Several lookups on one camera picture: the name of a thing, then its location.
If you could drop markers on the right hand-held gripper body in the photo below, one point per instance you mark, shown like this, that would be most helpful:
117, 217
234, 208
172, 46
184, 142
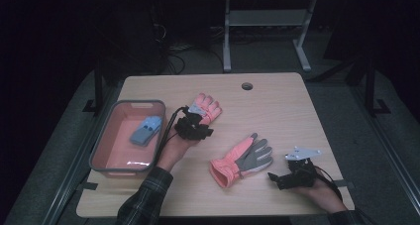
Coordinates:
298, 173

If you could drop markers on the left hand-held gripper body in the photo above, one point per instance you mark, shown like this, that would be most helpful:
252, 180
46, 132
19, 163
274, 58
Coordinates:
189, 127

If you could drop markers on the pink glove with printed back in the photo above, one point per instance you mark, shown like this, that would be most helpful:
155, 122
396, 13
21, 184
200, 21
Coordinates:
209, 107

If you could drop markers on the pink glove with grey palm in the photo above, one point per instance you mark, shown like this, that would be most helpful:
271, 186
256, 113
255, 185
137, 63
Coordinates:
241, 160

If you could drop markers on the blue knit glove with dots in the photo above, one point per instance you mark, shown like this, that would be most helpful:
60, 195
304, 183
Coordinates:
147, 129

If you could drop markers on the pink plastic basin grey rim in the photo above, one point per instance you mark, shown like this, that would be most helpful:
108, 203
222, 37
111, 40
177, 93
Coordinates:
115, 152

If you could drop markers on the person's left hand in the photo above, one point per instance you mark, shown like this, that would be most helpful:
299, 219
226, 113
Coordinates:
176, 150

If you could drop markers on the person's right hand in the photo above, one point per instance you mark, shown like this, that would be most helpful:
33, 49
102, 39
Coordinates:
322, 195

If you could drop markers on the black tape tab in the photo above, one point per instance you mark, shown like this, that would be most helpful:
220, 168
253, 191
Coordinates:
87, 186
346, 184

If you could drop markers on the black metal stand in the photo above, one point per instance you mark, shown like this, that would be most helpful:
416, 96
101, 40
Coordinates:
369, 83
98, 86

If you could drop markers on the aluminium rail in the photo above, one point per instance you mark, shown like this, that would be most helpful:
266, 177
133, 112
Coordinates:
76, 172
386, 152

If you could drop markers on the white metal stand frame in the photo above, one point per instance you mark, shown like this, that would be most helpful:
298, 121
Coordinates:
267, 18

